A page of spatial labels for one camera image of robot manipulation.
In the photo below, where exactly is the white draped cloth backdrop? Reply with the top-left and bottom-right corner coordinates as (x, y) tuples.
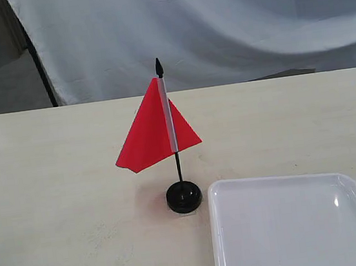
(9, 0), (356, 105)

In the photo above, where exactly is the black backdrop stand pole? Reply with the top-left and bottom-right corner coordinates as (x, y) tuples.
(20, 22), (60, 110)

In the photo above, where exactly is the black round flag base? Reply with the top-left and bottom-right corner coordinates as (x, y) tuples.
(166, 181), (203, 214)

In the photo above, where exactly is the red flag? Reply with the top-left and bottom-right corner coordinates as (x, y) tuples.
(116, 59), (202, 181)

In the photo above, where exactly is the white plastic tray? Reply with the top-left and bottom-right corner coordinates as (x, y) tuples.
(208, 173), (356, 266)

